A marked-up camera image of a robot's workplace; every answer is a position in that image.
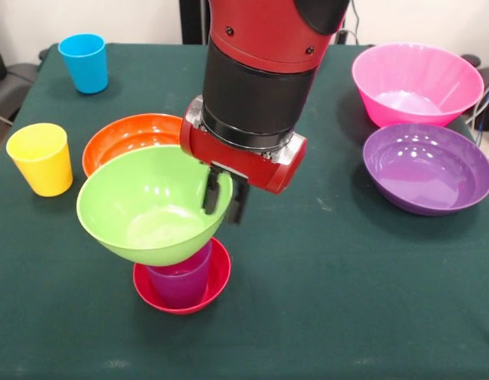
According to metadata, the dark green table cloth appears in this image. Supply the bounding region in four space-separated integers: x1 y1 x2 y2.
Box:
0 42 489 380

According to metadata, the green bowl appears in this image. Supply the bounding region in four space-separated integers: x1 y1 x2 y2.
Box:
76 145 234 267

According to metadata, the orange wide shallow bowl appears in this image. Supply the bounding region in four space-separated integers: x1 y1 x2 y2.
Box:
81 113 186 179

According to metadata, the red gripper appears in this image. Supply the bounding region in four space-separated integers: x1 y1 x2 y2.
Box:
179 94 309 226

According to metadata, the black office chair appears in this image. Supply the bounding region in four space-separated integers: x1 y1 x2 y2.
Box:
0 27 42 163

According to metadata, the yellow plastic cup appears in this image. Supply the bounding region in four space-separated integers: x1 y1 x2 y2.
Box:
6 122 74 198

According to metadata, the pink large bowl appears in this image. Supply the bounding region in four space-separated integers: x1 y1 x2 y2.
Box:
351 42 486 129

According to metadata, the blue plastic cup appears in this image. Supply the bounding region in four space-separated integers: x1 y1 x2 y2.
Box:
57 32 110 95

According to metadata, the black hanging cable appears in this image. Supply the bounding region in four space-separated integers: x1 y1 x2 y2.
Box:
347 0 361 43

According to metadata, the purple wide shallow bowl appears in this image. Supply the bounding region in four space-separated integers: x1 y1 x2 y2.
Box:
362 123 489 217

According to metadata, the red small bowl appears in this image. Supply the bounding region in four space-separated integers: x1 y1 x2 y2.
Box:
132 237 233 316

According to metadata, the purple plastic cup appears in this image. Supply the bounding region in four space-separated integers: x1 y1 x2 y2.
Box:
145 241 213 310

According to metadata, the grey blue cable bundle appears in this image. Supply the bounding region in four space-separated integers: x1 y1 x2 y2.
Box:
464 78 489 169

